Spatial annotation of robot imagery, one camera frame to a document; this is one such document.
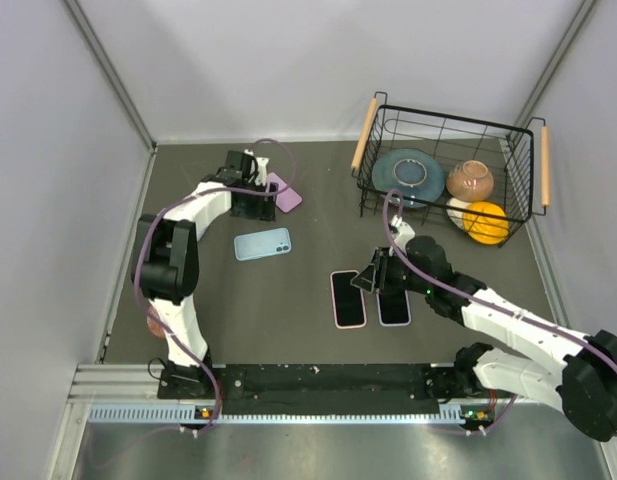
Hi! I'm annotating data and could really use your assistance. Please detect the white small dish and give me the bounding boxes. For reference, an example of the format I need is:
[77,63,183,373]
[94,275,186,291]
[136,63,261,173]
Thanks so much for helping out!
[446,197,471,231]

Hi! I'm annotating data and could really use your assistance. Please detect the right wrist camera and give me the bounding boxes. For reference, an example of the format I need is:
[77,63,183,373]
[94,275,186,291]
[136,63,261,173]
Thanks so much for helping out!
[389,214,416,252]

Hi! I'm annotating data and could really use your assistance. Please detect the magenta phone case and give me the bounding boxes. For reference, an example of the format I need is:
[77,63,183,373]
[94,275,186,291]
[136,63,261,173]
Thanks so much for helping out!
[266,172,302,214]

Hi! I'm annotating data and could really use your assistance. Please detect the blue ceramic plate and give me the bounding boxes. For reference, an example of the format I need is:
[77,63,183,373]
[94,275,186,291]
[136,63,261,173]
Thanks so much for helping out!
[372,149,445,209]

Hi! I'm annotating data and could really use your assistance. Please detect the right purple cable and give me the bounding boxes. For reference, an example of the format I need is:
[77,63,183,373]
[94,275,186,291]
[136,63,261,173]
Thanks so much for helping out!
[382,188,617,436]

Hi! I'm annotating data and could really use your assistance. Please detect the dark blue phone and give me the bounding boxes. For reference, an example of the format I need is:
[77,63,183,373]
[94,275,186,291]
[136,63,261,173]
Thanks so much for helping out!
[331,271,365,327]

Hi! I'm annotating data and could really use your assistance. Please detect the brown ceramic bowl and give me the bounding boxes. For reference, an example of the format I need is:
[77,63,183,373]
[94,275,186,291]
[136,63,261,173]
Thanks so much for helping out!
[446,160,494,203]

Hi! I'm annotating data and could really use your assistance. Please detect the red patterned bowl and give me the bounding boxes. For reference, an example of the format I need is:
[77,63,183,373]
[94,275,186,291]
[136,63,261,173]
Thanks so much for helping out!
[146,315,165,339]

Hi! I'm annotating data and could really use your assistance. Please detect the black phone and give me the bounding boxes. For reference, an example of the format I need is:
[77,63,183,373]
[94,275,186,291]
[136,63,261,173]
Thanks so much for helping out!
[377,292,411,327]

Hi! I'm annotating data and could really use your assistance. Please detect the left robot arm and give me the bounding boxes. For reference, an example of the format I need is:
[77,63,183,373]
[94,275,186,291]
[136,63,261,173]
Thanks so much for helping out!
[131,149,278,399]

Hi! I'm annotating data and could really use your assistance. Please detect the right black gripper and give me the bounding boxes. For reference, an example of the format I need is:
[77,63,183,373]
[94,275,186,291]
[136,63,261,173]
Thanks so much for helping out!
[352,246,432,295]

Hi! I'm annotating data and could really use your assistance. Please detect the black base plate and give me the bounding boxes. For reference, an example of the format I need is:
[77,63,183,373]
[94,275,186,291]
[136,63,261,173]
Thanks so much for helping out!
[150,361,494,415]

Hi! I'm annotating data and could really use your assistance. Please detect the white slotted cable duct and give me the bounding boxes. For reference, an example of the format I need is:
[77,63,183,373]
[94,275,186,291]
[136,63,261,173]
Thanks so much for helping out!
[88,404,466,426]

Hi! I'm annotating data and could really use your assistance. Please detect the lavender phone case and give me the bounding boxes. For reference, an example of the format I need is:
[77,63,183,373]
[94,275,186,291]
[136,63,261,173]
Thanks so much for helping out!
[375,292,413,329]

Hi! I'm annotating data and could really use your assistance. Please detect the black wire basket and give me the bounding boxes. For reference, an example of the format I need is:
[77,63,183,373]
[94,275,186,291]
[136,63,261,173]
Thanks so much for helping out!
[351,91,550,223]

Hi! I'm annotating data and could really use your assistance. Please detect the pink phone case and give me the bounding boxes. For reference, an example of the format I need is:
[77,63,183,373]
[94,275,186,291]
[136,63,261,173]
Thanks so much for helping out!
[329,269,367,330]

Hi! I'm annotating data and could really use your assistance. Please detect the light blue phone case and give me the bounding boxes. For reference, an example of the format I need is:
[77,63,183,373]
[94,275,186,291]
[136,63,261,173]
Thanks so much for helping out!
[233,228,292,261]

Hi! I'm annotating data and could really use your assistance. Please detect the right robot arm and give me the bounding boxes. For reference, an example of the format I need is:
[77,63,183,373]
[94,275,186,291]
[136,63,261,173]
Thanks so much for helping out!
[351,236,617,442]

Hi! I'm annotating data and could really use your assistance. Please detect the yellow bowl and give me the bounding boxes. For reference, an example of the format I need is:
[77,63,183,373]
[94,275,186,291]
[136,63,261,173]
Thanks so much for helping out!
[462,201,509,245]

